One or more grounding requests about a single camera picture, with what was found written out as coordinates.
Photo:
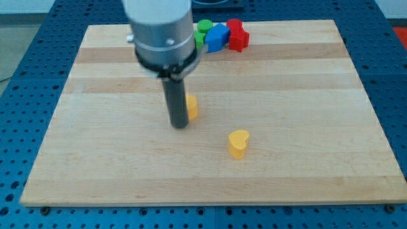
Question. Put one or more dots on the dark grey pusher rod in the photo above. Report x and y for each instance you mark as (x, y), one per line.
(175, 97)

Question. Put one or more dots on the yellow hexagon block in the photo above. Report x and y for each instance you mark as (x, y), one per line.
(192, 106)

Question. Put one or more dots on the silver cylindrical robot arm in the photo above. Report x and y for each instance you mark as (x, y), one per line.
(164, 39)

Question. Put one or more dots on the green star block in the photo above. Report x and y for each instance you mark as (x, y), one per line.
(199, 39)

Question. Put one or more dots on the red star block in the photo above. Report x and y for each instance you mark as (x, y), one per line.
(239, 39)

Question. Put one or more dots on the blue pentagon block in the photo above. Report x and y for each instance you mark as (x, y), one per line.
(217, 37)

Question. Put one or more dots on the green cylinder block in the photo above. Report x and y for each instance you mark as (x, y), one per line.
(203, 26)

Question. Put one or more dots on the yellow heart block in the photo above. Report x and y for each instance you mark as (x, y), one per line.
(238, 142)

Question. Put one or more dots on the red cylinder block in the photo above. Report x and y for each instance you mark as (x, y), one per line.
(234, 24)

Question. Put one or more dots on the wooden board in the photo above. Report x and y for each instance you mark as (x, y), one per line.
(314, 136)

